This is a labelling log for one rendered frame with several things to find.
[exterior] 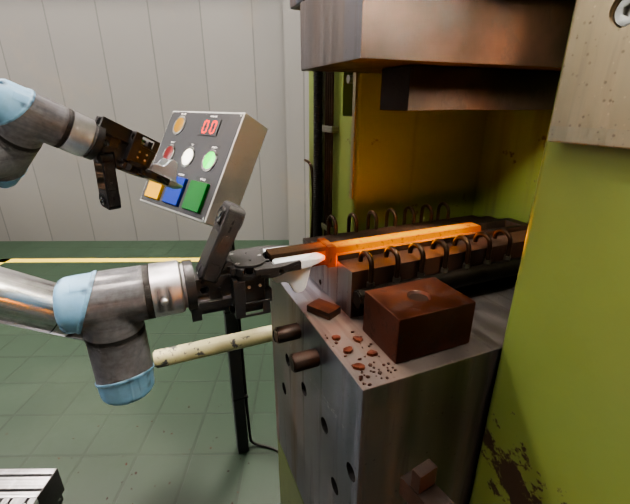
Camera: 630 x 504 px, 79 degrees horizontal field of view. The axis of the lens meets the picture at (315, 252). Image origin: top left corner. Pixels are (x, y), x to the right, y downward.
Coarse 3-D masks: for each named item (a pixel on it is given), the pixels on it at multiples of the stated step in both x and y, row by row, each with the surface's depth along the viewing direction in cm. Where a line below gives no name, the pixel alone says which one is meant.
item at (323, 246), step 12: (432, 228) 70; (444, 228) 70; (456, 228) 70; (468, 228) 70; (480, 228) 71; (324, 240) 62; (348, 240) 63; (360, 240) 63; (372, 240) 63; (384, 240) 63; (396, 240) 64; (408, 240) 65; (276, 252) 57; (288, 252) 57; (300, 252) 58; (312, 252) 59; (324, 252) 60; (336, 252) 61; (324, 264) 60
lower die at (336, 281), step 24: (312, 240) 72; (336, 240) 69; (432, 240) 66; (480, 240) 68; (504, 240) 68; (336, 264) 60; (360, 264) 58; (384, 264) 58; (408, 264) 59; (432, 264) 61; (456, 264) 63; (336, 288) 61; (456, 288) 65; (360, 312) 59
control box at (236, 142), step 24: (192, 120) 103; (216, 120) 96; (240, 120) 90; (168, 144) 108; (192, 144) 100; (216, 144) 94; (240, 144) 91; (192, 168) 98; (216, 168) 91; (240, 168) 93; (144, 192) 109; (216, 192) 89; (240, 192) 94; (192, 216) 93
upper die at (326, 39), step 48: (336, 0) 48; (384, 0) 44; (432, 0) 46; (480, 0) 49; (528, 0) 52; (336, 48) 50; (384, 48) 46; (432, 48) 48; (480, 48) 51; (528, 48) 54
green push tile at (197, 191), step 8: (192, 184) 94; (200, 184) 92; (208, 184) 91; (192, 192) 94; (200, 192) 92; (184, 200) 95; (192, 200) 93; (200, 200) 91; (184, 208) 94; (192, 208) 92; (200, 208) 91
